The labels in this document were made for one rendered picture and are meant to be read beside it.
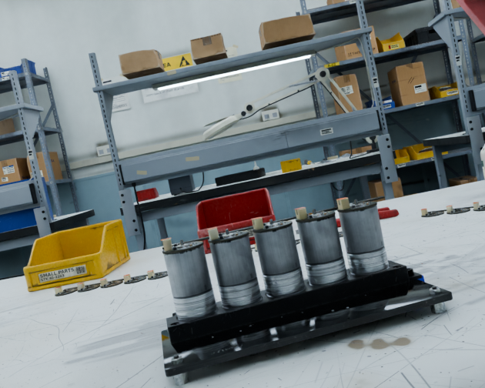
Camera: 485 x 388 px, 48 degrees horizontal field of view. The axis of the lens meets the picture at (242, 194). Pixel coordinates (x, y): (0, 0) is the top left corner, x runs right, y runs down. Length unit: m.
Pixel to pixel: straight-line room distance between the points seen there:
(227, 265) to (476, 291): 0.15
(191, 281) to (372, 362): 0.11
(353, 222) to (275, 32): 2.46
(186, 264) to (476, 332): 0.16
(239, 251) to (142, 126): 4.59
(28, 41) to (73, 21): 0.43
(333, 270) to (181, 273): 0.09
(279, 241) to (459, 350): 0.12
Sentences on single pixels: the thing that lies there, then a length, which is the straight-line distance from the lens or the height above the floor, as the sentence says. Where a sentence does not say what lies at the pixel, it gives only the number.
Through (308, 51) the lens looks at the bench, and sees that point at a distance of 2.90.
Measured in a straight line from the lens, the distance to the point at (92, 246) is 0.81.
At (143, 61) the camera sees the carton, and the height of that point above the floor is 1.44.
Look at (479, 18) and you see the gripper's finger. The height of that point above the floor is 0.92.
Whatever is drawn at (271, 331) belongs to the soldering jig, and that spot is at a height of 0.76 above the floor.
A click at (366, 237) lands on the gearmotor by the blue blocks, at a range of 0.34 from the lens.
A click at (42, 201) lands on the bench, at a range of 2.90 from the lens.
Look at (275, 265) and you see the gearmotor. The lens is 0.32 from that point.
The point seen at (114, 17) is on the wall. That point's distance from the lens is 5.09.
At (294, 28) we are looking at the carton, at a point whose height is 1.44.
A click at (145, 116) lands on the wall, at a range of 4.90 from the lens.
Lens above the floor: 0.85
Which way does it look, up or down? 3 degrees down
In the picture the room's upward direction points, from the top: 12 degrees counter-clockwise
